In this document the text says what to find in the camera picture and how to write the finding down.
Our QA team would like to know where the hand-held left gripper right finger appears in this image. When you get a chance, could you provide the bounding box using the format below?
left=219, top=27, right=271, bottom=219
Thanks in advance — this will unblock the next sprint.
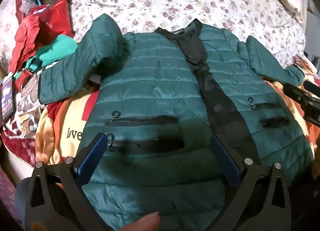
left=210, top=135, right=297, bottom=231

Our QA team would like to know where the green puffer jacket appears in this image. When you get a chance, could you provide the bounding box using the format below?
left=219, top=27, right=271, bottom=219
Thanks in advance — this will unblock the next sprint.
left=37, top=13, right=315, bottom=231

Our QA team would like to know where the red yellow printed blanket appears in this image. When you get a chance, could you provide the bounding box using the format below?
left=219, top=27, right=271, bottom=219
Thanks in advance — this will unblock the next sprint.
left=35, top=56, right=320, bottom=171

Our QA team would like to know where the teal green sweater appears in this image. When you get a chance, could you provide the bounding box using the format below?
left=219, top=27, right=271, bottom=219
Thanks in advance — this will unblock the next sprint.
left=14, top=34, right=78, bottom=81

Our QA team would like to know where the brown printed packet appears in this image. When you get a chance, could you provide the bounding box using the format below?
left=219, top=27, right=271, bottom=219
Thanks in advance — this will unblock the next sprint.
left=21, top=113, right=40, bottom=132

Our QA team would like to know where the red hanging bag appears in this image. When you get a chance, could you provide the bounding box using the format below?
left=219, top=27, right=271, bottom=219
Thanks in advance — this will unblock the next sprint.
left=15, top=0, right=27, bottom=21

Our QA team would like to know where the red patterned bed cover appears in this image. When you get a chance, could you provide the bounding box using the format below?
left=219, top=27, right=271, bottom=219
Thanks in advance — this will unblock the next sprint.
left=0, top=71, right=47, bottom=167

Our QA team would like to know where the red puffer jacket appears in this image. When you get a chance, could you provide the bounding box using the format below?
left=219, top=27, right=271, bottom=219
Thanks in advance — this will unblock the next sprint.
left=37, top=0, right=75, bottom=46

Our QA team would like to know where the floral quilt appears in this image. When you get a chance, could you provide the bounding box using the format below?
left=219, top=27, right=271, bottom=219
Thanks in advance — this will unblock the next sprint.
left=67, top=0, right=307, bottom=69

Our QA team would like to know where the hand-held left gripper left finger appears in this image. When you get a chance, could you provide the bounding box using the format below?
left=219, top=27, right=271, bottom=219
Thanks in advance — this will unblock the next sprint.
left=24, top=133, right=113, bottom=231

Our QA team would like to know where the black smartphone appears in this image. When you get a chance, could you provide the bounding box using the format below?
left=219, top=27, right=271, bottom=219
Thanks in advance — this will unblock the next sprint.
left=1, top=76, right=17, bottom=121

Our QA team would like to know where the dark grey padded seat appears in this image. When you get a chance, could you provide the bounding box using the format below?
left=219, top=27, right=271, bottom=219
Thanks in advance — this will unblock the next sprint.
left=14, top=178, right=33, bottom=224

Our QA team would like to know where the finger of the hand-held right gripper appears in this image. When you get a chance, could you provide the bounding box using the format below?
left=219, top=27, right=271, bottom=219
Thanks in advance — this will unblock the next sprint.
left=303, top=80, right=320, bottom=94
left=284, top=83, right=320, bottom=126

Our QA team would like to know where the person's left hand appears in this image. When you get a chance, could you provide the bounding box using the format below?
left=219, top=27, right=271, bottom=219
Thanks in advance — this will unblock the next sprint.
left=119, top=211, right=160, bottom=231

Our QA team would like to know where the clear plastic bag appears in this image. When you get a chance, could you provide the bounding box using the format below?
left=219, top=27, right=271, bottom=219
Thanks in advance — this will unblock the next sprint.
left=20, top=0, right=38, bottom=14

